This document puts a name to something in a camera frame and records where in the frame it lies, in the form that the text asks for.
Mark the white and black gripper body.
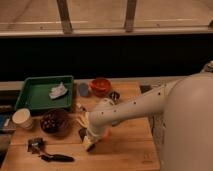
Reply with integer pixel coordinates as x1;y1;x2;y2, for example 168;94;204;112
78;128;98;152

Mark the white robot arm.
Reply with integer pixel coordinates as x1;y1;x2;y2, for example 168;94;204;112
82;72;213;171

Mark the banana peel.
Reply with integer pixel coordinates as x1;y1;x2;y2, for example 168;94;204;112
76;113;89;128

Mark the dark brown bowl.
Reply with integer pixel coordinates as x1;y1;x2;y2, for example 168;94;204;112
40;109;71;137

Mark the small dark round object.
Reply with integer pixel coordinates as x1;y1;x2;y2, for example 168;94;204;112
109;91;120;101

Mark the blue cup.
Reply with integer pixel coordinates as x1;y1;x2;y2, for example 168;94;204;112
78;83;89;97

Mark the red bowl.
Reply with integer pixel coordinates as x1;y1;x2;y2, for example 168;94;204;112
89;78;111;97

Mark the crumpled white cloth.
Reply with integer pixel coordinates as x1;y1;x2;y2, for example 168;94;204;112
49;83;68;100

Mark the green plastic tray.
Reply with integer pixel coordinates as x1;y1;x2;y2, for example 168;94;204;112
15;75;74;112

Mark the white paper cup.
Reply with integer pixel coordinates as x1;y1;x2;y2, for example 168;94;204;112
12;108;33;130

